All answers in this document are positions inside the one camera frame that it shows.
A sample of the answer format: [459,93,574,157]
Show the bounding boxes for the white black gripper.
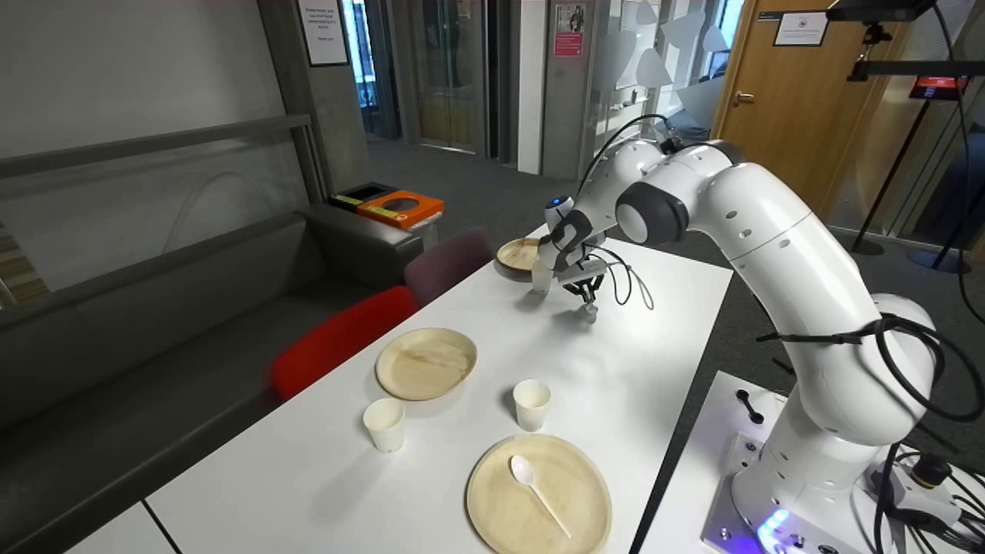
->
[540,196,603,305]

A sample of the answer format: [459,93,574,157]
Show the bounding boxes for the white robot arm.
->
[536,138,942,530]

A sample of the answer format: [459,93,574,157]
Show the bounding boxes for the far wooden plate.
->
[495,238,540,275]

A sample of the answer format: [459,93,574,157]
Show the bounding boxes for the wooden plate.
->
[376,326,478,399]
[495,238,540,275]
[464,435,612,554]

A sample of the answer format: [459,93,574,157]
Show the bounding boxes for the left wooden plate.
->
[376,326,478,399]

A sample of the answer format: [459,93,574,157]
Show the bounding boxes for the white spoon on near plate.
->
[507,456,574,535]

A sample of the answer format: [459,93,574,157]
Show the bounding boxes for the near wooden plate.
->
[464,435,612,554]

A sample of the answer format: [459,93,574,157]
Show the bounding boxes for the white paper cup right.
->
[511,380,552,430]

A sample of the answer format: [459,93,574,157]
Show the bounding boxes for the white paper cup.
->
[359,397,407,452]
[511,380,552,430]

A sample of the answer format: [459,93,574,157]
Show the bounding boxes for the dark maroon chair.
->
[403,230,492,305]

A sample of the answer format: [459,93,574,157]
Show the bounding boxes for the orange black box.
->
[329,183,444,230]

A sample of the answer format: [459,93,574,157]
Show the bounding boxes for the white paper cup left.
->
[359,397,407,452]

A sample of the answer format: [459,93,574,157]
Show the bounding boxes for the red chair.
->
[270,286,420,404]

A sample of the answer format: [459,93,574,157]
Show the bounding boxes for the wooden door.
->
[714,0,884,215]

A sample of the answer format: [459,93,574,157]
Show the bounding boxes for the black tripod stand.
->
[827,0,983,255]

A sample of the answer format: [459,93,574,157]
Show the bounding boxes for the grey sofa bench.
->
[0,209,343,554]

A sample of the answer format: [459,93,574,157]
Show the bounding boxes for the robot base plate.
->
[700,366,985,554]

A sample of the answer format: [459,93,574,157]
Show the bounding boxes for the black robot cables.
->
[758,312,985,554]

